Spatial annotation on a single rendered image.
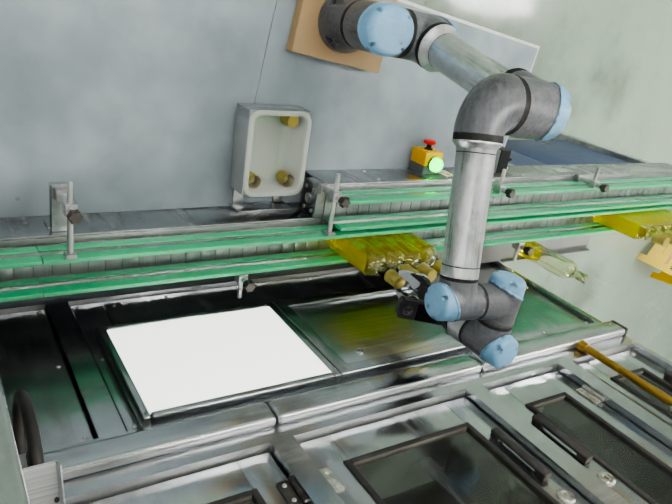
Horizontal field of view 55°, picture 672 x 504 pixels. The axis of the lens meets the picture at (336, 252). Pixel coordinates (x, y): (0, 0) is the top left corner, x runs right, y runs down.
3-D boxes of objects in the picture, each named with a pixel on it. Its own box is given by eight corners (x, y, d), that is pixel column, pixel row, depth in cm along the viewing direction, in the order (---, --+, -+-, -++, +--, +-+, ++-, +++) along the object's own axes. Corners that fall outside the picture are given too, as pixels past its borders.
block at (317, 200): (298, 209, 178) (311, 219, 173) (303, 177, 175) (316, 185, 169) (310, 209, 180) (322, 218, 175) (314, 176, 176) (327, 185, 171)
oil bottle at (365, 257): (327, 246, 180) (369, 279, 164) (329, 227, 178) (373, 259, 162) (343, 244, 183) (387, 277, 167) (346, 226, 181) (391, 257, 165)
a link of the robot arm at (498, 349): (526, 334, 134) (514, 369, 137) (489, 309, 142) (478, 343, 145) (501, 338, 130) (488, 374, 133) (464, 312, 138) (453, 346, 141)
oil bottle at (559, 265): (517, 254, 228) (576, 287, 208) (522, 239, 226) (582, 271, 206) (527, 254, 231) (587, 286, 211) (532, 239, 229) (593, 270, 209)
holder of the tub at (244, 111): (227, 204, 173) (239, 215, 167) (237, 102, 163) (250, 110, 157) (284, 202, 182) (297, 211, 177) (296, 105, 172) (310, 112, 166)
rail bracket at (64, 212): (43, 227, 146) (63, 269, 129) (41, 155, 140) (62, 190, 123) (65, 226, 149) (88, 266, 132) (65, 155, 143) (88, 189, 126)
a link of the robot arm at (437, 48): (394, -1, 156) (537, 87, 118) (442, 12, 164) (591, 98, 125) (378, 48, 162) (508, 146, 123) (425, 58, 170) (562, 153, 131)
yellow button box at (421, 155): (407, 167, 201) (422, 174, 196) (412, 144, 199) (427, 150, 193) (424, 167, 205) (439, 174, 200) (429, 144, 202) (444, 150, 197)
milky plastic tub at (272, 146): (229, 186, 171) (243, 197, 164) (237, 102, 162) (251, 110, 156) (287, 184, 180) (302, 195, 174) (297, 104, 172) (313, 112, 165)
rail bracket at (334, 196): (310, 225, 174) (334, 243, 164) (319, 165, 167) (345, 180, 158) (320, 224, 175) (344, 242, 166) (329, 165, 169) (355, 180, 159)
